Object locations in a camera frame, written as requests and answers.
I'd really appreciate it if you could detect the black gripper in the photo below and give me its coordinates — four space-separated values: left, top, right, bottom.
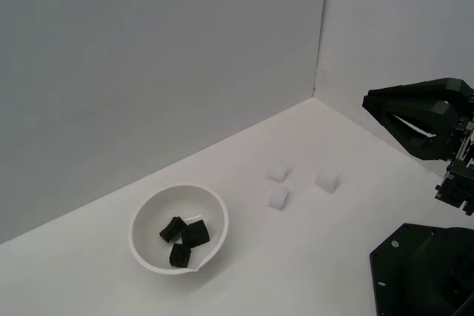
361 77 474 218

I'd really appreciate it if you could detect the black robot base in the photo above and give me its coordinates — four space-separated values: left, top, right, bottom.
369 222 474 316

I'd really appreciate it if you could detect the black foam cube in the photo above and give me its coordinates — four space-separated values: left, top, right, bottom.
168 243 193 269
181 219 211 249
158 215 187 244

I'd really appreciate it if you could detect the white foam cube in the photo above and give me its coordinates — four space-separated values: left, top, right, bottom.
266 167 290 184
314 169 341 195
267 186 290 211

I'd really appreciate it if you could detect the white bowl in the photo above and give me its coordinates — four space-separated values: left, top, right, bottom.
128 184 230 275

